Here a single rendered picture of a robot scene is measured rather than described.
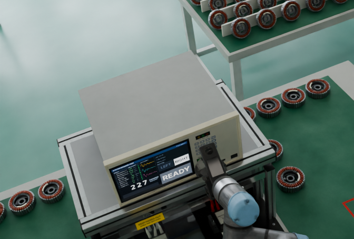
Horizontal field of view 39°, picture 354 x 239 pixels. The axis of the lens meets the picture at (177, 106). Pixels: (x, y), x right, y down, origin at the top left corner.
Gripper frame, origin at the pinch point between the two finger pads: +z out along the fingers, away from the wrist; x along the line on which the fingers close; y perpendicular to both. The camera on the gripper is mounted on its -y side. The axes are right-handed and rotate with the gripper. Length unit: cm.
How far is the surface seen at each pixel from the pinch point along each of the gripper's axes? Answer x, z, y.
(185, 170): -5.3, 4.1, 3.7
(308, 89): 71, 65, 17
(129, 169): -22.1, -0.1, -5.5
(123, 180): -25.1, 1.4, -2.3
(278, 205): 28, 22, 41
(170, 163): -9.6, 1.7, -1.5
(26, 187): -65, 76, 16
